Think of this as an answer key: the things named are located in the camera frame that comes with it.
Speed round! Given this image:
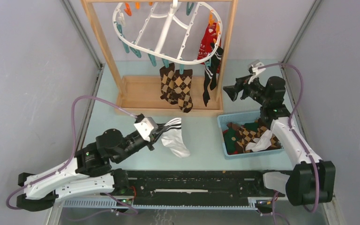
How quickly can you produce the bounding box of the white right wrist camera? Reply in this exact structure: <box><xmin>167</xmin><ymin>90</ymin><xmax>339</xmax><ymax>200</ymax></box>
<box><xmin>248</xmin><ymin>60</ymin><xmax>266</xmax><ymax>84</ymax></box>

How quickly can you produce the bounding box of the brown argyle sock left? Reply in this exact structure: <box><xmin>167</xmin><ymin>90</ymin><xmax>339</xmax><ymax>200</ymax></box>
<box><xmin>159</xmin><ymin>63</ymin><xmax>177</xmax><ymax>105</ymax></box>

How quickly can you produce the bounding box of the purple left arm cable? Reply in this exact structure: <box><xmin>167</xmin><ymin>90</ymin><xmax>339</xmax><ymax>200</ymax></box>
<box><xmin>6</xmin><ymin>95</ymin><xmax>139</xmax><ymax>210</ymax></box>

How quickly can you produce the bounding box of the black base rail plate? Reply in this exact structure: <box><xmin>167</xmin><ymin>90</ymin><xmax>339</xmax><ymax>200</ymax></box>
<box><xmin>110</xmin><ymin>170</ymin><xmax>275</xmax><ymax>208</ymax></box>

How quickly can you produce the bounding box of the brown argyle sock right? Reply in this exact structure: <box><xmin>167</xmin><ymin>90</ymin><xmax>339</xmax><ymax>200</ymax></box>
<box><xmin>173</xmin><ymin>69</ymin><xmax>193</xmax><ymax>113</ymax></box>

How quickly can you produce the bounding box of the white sock in basket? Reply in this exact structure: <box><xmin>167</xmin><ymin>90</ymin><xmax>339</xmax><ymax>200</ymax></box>
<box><xmin>245</xmin><ymin>130</ymin><xmax>273</xmax><ymax>152</ymax></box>

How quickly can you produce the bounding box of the red patterned sock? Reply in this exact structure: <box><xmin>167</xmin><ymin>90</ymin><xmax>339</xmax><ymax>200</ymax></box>
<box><xmin>197</xmin><ymin>22</ymin><xmax>222</xmax><ymax>60</ymax></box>

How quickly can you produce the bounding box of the wooden hanger stand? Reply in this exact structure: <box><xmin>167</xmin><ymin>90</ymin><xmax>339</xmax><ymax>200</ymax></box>
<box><xmin>82</xmin><ymin>0</ymin><xmax>238</xmax><ymax>116</ymax></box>

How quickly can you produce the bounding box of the white oval clip hanger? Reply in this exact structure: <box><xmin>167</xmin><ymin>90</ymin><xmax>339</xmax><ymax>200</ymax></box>
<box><xmin>112</xmin><ymin>0</ymin><xmax>223</xmax><ymax>66</ymax></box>

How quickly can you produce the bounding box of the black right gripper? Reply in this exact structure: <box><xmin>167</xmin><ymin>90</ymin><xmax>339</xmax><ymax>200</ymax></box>
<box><xmin>222</xmin><ymin>74</ymin><xmax>269</xmax><ymax>106</ymax></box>

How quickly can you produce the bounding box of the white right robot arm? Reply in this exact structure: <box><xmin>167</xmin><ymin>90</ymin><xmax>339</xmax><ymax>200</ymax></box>
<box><xmin>223</xmin><ymin>75</ymin><xmax>336</xmax><ymax>206</ymax></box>

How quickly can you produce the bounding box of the white sock with black stripes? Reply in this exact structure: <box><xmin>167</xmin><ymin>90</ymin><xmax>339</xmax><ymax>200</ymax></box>
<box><xmin>161</xmin><ymin>118</ymin><xmax>190</xmax><ymax>158</ymax></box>

